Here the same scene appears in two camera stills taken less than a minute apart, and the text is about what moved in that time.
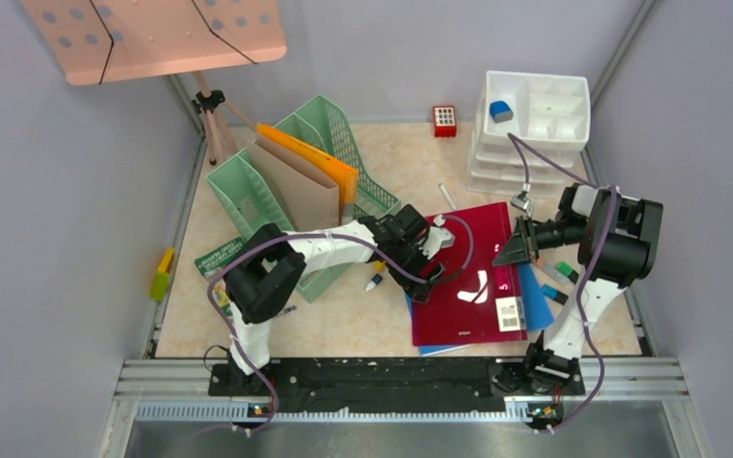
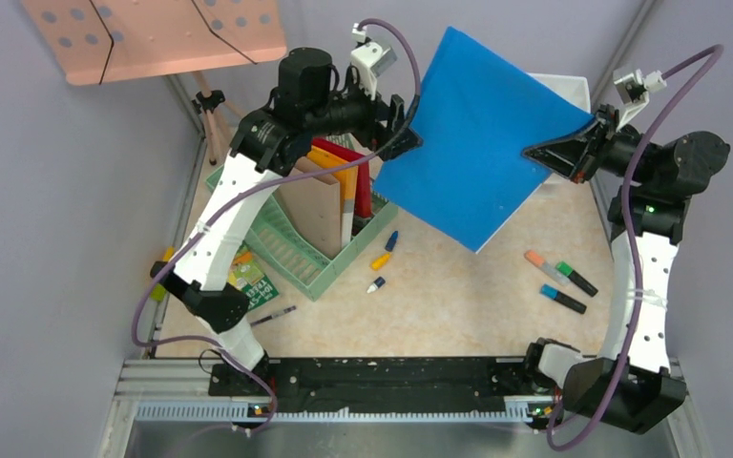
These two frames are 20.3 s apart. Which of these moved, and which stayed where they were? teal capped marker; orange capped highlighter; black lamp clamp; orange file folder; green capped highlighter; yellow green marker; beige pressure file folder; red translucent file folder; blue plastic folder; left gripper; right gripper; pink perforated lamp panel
Moved: left gripper; red translucent file folder; blue plastic folder; right gripper
Stayed: beige pressure file folder; black lamp clamp; orange file folder; orange capped highlighter; teal capped marker; yellow green marker; pink perforated lamp panel; green capped highlighter
